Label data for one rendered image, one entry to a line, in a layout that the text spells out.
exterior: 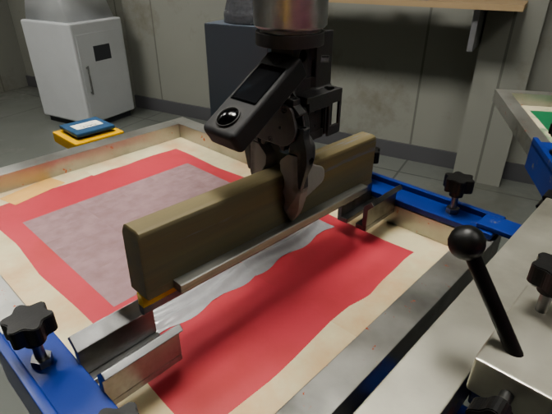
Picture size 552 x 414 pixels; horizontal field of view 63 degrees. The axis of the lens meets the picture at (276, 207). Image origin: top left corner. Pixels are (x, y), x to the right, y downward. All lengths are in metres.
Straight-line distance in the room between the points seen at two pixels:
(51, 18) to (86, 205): 3.51
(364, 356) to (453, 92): 2.95
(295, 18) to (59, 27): 3.79
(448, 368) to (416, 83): 3.03
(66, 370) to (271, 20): 0.39
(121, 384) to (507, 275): 0.41
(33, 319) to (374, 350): 0.33
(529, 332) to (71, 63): 4.00
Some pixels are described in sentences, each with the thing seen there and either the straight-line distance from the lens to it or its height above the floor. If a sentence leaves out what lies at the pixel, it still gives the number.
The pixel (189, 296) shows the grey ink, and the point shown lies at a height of 0.96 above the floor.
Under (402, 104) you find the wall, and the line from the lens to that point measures 3.44.
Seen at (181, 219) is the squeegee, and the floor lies 1.13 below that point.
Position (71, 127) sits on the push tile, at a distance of 1.25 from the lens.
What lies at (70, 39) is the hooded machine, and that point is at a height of 0.76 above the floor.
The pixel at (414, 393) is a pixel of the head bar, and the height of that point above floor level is 1.04.
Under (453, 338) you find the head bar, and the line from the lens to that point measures 0.46.
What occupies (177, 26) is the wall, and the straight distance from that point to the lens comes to 4.28.
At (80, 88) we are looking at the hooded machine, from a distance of 4.21.
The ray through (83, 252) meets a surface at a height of 0.96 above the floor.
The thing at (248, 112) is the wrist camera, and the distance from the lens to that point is 0.44.
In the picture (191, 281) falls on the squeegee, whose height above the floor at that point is 1.07.
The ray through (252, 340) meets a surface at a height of 0.95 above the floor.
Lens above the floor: 1.35
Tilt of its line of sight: 29 degrees down
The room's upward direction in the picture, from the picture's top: straight up
